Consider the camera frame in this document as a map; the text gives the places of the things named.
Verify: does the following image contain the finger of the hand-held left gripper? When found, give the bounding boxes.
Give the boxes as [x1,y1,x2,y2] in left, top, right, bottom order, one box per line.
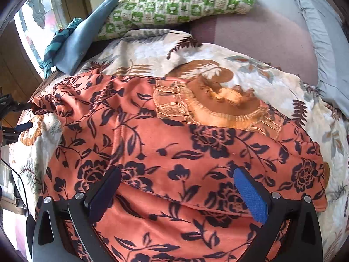
[0,94,33,113]
[0,123,34,142]

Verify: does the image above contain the cream leaf print blanket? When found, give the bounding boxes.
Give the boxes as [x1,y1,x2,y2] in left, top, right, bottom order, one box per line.
[9,29,349,262]

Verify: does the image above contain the light blue pillow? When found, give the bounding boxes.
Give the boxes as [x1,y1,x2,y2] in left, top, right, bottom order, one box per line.
[289,0,349,112]

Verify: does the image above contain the black cable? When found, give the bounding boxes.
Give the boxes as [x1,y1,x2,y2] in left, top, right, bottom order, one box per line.
[0,158,30,216]

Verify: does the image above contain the orange floral print garment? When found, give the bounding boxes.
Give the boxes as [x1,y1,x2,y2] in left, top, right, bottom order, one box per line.
[31,69,329,262]

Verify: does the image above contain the green checked pillow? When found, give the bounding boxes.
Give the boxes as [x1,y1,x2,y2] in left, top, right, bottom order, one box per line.
[97,0,257,41]

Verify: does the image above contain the blue folded cloth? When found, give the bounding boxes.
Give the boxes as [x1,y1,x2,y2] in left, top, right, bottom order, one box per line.
[56,0,120,75]

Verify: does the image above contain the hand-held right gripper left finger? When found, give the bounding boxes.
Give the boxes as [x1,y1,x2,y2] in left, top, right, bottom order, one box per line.
[32,166,122,262]

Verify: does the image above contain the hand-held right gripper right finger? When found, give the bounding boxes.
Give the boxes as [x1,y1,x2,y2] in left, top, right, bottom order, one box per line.
[234,166,323,262]

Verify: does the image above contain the teal plaid cloth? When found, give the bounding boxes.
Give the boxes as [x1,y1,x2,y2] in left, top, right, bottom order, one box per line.
[41,18,84,78]

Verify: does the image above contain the brown embroidered cloth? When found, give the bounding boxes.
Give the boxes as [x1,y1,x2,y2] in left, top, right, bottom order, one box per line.
[153,76,284,140]

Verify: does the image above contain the mauve bed sheet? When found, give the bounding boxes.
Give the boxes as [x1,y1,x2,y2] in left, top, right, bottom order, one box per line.
[191,0,319,88]

